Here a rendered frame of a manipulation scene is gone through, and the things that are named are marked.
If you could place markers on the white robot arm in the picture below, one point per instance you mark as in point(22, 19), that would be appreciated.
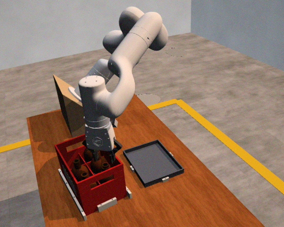
point(100, 106)

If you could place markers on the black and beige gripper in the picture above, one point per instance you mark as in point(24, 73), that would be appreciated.
point(102, 138)

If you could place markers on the red crate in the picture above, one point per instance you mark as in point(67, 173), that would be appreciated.
point(89, 198)

